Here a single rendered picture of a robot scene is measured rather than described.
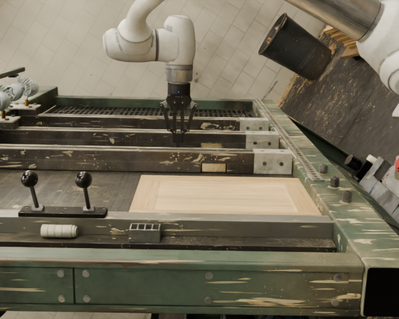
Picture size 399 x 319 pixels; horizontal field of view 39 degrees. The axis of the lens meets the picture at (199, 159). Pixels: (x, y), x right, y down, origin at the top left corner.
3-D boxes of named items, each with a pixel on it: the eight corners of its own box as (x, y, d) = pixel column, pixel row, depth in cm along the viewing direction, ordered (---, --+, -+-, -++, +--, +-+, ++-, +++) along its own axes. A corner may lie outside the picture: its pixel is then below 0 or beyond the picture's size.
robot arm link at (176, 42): (192, 62, 187) (152, 62, 184) (192, 15, 183) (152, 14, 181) (198, 66, 177) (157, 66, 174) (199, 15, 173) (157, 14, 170)
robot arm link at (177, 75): (165, 62, 185) (165, 81, 187) (164, 65, 176) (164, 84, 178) (193, 63, 185) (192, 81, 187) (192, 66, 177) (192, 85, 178)
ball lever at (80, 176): (96, 219, 130) (90, 180, 121) (80, 219, 130) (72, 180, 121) (98, 207, 133) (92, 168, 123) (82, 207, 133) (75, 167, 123)
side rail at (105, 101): (251, 120, 313) (253, 100, 310) (56, 116, 311) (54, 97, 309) (250, 118, 321) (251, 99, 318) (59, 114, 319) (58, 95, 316)
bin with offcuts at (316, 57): (342, 42, 572) (290, 8, 563) (316, 85, 574) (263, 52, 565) (326, 47, 623) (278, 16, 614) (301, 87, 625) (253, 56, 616)
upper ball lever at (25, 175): (45, 218, 130) (34, 179, 121) (28, 218, 130) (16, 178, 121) (48, 206, 133) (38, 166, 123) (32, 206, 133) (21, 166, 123)
